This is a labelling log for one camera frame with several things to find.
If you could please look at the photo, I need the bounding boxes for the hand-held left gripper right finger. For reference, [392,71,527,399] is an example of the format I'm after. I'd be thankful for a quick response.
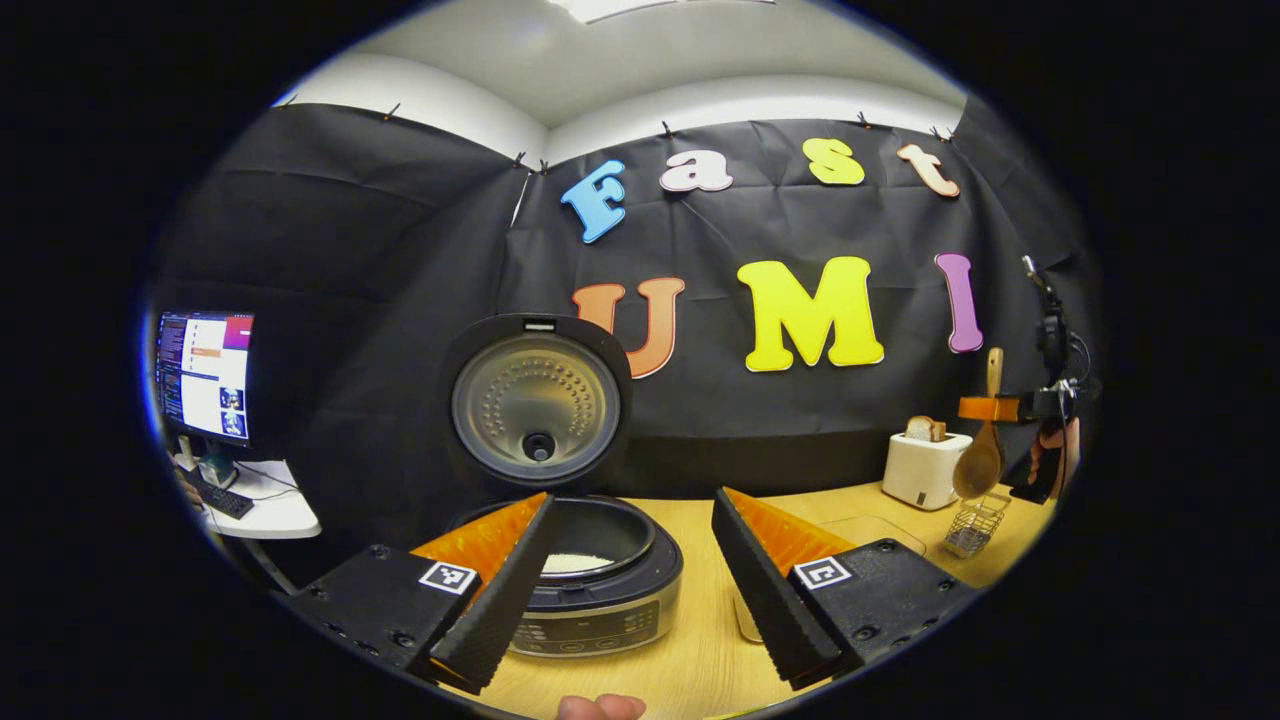
[711,487,986,691]

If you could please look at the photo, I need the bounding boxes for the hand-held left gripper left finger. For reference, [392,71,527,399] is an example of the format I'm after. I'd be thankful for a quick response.
[290,491,558,696]

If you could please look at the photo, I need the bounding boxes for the clear plastic rice container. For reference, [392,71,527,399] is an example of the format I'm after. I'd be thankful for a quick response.
[735,515,926,643]

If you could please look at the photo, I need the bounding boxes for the wooden spoon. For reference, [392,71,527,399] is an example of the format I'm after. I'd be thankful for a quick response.
[952,348,1005,501]

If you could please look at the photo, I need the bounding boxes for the wire chopstick holder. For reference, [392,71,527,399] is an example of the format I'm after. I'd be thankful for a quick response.
[943,493,1011,559]

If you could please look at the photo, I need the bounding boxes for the dark grey rice cooker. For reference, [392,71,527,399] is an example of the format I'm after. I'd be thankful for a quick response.
[440,313,685,658]

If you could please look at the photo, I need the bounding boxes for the white toaster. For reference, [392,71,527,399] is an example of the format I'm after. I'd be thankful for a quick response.
[882,430,973,511]

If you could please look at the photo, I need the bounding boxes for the white side table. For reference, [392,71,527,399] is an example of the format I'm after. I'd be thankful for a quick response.
[190,458,323,541]

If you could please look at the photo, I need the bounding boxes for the black keyboard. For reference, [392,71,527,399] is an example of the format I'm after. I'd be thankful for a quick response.
[185,470,255,519]

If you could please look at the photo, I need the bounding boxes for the black backdrop cloth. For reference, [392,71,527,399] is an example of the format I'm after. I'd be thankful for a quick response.
[150,95,1101,556]

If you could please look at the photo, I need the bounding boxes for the computer monitor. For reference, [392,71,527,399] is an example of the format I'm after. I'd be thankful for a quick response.
[155,312,255,448]

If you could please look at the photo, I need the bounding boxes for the ceiling light panel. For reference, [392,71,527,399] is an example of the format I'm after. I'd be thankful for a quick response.
[548,0,776,25]

